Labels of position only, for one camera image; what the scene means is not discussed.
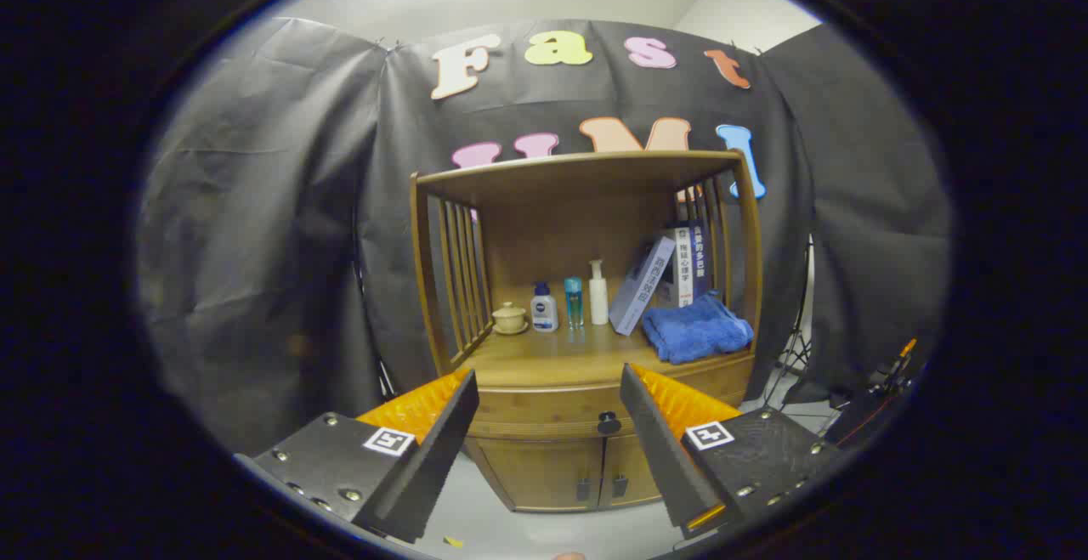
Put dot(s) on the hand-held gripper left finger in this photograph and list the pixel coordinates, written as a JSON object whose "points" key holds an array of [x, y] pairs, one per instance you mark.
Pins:
{"points": [[442, 449]]}

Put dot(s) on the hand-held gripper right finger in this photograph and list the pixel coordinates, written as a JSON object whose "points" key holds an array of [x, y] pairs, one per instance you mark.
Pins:
{"points": [[650, 432]]}

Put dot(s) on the wooden drawer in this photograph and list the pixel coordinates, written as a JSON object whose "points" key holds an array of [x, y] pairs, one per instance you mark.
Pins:
{"points": [[544, 411]]}

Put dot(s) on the wooden cabinet door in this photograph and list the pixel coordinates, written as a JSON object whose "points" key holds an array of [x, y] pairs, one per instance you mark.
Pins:
{"points": [[633, 466], [544, 471]]}

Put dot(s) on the wooden countertop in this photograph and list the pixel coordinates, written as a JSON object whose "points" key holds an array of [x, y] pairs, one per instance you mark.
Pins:
{"points": [[552, 356]]}

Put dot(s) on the wooden cabinet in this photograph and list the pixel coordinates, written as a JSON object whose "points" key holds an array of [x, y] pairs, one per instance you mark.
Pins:
{"points": [[552, 229]]}

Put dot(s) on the black stand legs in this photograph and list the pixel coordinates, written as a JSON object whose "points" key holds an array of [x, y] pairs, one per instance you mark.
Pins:
{"points": [[384, 377]]}

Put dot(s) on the blue towel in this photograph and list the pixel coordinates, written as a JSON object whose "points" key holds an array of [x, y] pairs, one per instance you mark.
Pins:
{"points": [[693, 330]]}

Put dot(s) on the pale grey book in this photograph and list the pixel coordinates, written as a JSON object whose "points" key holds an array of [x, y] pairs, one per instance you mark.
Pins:
{"points": [[637, 292]]}

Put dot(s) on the white pump bottle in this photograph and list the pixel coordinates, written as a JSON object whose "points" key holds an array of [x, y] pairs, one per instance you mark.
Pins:
{"points": [[598, 301]]}

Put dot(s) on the beige lidded teacup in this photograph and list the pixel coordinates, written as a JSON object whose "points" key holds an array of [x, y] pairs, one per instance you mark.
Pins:
{"points": [[510, 318]]}

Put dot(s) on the clear blue bottle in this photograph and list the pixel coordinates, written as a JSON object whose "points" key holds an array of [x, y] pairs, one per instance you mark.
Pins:
{"points": [[574, 301]]}

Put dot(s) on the white bottle with blue cap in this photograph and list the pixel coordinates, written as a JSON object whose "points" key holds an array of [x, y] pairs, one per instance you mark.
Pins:
{"points": [[544, 313]]}

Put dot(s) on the white book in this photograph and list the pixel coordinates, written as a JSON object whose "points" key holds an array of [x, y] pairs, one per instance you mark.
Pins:
{"points": [[684, 275]]}

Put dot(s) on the black tripod stand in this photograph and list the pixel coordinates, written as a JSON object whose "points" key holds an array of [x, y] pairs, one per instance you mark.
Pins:
{"points": [[799, 330]]}

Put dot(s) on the dark blue book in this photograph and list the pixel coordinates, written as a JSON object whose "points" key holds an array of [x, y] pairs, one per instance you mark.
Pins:
{"points": [[701, 254]]}

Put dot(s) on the black and orange equipment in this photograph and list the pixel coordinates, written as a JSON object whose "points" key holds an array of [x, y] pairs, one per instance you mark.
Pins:
{"points": [[867, 415]]}

